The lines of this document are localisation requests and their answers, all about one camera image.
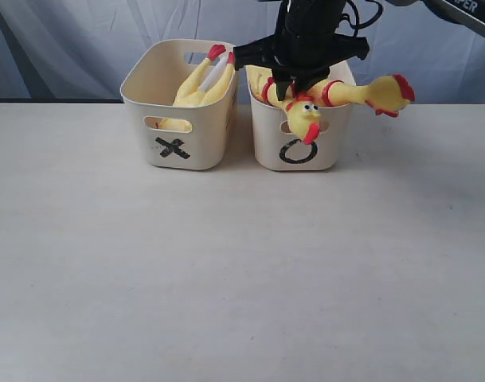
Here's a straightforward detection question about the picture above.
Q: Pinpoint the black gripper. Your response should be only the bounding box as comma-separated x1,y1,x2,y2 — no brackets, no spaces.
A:
233,1,370,100

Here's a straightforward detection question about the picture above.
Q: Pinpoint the rubber chicken back with head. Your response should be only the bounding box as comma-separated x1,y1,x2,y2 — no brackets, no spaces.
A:
258,76,322,145

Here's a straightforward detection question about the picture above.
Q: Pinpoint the rubber chicken with head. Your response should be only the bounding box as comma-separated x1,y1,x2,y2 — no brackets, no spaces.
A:
246,65,416,118
258,76,322,145

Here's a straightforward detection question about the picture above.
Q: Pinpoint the headless chicken with white tube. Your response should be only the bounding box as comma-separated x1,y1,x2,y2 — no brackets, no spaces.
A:
156,53,229,133

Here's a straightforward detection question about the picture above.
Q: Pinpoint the cream bin marked O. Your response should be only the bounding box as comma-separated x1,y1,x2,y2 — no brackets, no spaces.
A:
246,65,353,171

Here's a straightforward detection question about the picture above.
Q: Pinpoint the cream bin marked X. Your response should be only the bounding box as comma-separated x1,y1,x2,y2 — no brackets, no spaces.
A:
120,39,238,170

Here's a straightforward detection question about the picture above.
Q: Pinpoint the blue backdrop cloth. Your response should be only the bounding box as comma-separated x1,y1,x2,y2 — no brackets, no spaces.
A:
0,1,485,103

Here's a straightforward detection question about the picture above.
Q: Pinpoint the black camera cable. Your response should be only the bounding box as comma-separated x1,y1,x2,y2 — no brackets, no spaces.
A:
337,0,386,33

